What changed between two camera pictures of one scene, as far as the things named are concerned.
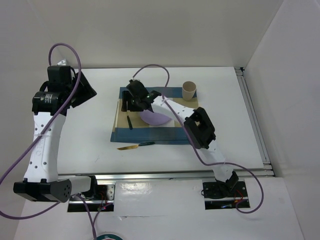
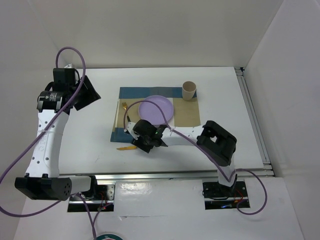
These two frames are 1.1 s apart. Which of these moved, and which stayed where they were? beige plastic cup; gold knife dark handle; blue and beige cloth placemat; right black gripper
Moved: right black gripper
Stayed: blue and beige cloth placemat; gold knife dark handle; beige plastic cup
